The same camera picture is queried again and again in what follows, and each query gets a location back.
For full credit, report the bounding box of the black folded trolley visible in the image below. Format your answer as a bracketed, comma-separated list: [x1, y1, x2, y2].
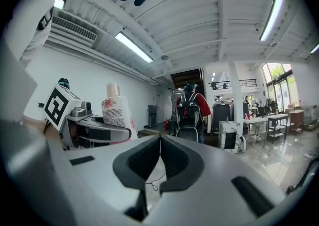
[147, 104, 160, 128]

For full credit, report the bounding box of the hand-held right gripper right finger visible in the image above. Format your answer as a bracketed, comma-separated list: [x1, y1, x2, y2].
[143, 134, 309, 226]

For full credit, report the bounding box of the black frame white table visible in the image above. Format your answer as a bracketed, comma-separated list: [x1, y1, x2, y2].
[266, 113, 290, 144]

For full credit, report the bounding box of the white marble cabinet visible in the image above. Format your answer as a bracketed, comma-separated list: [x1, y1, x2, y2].
[218, 120, 242, 150]

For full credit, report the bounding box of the black left backpack strap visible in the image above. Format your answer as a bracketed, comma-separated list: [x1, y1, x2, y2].
[37, 7, 55, 31]

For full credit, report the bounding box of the white metal table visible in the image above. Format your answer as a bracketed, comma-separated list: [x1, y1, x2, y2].
[247, 116, 269, 146]

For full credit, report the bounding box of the person's white shirt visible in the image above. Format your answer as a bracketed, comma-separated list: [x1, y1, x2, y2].
[0, 0, 110, 76]

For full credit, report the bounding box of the white column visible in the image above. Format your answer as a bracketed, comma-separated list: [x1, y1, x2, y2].
[227, 60, 244, 124]

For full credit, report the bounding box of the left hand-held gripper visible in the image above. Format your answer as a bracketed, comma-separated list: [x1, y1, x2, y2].
[43, 83, 133, 151]

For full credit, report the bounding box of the white floral lotion bottle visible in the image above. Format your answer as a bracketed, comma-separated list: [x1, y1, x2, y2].
[100, 82, 139, 145]

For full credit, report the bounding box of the brown wooden vanity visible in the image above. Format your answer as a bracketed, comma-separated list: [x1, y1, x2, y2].
[289, 110, 305, 134]

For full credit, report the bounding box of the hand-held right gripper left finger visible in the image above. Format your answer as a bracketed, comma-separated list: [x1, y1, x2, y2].
[0, 119, 162, 226]

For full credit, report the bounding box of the long ceiling light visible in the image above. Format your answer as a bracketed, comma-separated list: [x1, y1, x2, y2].
[114, 31, 154, 64]
[259, 0, 285, 43]

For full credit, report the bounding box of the black metal machine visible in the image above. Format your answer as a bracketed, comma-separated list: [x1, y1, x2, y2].
[212, 103, 232, 135]

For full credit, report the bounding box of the large glass window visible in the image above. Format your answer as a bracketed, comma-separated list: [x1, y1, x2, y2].
[261, 62, 300, 111]

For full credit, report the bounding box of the person's left forearm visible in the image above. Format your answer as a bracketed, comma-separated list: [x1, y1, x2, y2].
[20, 116, 63, 146]

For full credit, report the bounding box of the ceiling air vent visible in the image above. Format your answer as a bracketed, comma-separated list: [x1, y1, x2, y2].
[50, 15, 98, 43]

